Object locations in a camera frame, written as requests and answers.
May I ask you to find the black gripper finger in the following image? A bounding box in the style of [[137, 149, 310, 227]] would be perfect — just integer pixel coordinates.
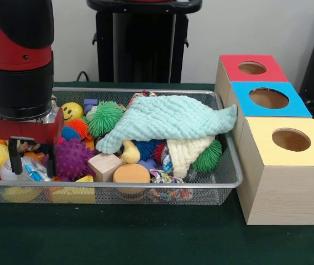
[[46, 144, 56, 176], [9, 138, 24, 175]]

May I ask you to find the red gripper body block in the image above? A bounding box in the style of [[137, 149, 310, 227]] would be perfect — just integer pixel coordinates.
[[0, 108, 65, 145]]

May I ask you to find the mint green cloth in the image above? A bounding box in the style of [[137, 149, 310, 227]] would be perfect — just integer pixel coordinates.
[[95, 95, 239, 155]]

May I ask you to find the clear mesh bin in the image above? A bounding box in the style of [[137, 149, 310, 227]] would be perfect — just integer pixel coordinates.
[[0, 87, 244, 206]]

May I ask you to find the wooden three-hole sorting box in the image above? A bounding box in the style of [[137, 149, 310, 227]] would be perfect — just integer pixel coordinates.
[[214, 54, 314, 226]]

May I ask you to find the purple spiky ball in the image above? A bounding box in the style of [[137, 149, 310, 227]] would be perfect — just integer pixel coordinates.
[[55, 138, 97, 182]]

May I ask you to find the yellow smiley face ball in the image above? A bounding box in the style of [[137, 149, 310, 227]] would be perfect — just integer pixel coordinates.
[[61, 102, 84, 122]]

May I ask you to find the wooden cube block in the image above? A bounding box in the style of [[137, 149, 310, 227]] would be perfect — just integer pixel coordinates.
[[87, 152, 124, 183]]

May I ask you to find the green spiky ball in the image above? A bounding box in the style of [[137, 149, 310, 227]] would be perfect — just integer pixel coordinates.
[[87, 100, 125, 139], [191, 139, 223, 173]]

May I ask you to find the orange round disc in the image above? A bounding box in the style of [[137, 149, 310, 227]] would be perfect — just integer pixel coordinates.
[[112, 163, 151, 195]]

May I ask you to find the dark green table cloth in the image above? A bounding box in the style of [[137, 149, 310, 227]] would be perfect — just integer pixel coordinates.
[[0, 82, 314, 265]]

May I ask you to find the cream knitted cloth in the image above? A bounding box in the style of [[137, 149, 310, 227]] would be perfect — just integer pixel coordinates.
[[166, 135, 216, 179]]

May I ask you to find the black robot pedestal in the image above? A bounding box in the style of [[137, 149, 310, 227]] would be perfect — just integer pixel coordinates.
[[87, 0, 203, 83]]

